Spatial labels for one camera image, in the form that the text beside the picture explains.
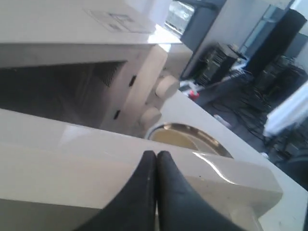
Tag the white lower microwave knob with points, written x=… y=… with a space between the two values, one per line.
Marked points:
x=150 y=116

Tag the white upper microwave knob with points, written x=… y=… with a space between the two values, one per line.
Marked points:
x=167 y=87

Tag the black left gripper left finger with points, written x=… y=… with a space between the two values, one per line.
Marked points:
x=133 y=208

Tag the white microwave door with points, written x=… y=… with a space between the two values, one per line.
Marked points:
x=55 y=176

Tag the white microwave knob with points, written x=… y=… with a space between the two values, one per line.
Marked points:
x=150 y=116
x=167 y=87

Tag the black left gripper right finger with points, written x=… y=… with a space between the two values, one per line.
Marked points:
x=180 y=207

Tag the black computer tower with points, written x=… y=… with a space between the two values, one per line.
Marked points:
x=216 y=63

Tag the white microwave oven body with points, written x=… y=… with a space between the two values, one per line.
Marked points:
x=95 y=63

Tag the round silver metal tray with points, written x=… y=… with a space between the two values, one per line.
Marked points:
x=185 y=136

